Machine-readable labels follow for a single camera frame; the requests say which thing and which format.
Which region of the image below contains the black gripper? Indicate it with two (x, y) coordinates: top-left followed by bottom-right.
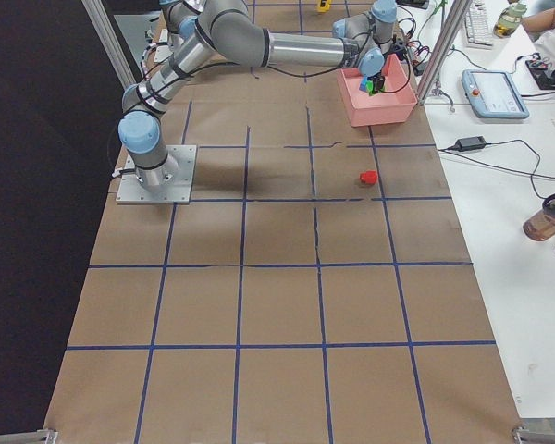
(365, 72), (386, 94)

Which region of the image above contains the blue toy block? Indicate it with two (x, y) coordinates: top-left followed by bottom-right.
(359, 78), (372, 93)

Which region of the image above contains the yellow toy block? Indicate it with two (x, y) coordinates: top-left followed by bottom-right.
(316, 0), (331, 13)

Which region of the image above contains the red toy block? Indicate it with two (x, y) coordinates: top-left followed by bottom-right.
(359, 170), (379, 186)

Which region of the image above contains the green toy block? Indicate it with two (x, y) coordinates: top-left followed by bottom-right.
(364, 78), (385, 96)

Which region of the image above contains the pink plastic box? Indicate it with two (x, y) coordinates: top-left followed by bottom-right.
(336, 55), (417, 127)

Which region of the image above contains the black power adapter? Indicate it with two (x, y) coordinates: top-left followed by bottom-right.
(452, 136), (487, 152)

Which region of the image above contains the white keyboard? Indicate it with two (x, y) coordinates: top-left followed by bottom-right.
(463, 0), (494, 50)

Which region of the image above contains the teach pendant tablet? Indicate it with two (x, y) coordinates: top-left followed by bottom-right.
(461, 69), (529, 120)

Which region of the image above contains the green drink bottle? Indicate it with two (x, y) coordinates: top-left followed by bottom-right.
(493, 0), (527, 38)

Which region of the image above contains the brown water bottle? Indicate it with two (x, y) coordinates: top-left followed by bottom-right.
(523, 193), (555, 241)

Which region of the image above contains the black camera cable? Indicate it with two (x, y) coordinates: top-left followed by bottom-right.
(381, 55), (413, 94)

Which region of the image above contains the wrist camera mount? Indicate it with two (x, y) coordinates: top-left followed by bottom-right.
(390, 40), (407, 62)

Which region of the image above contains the aluminium frame post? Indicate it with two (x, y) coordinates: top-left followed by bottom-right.
(416, 0), (471, 105)

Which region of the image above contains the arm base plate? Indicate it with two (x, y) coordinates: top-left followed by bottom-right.
(117, 144), (197, 204)

